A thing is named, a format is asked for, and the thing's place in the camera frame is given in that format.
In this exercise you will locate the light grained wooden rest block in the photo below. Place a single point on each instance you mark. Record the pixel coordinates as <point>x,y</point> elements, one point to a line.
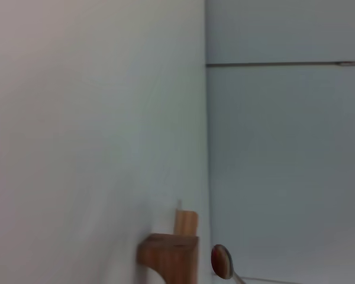
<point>185,222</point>

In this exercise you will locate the dark brown wooden rest block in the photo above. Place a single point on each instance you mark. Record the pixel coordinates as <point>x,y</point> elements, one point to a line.
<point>174,257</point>

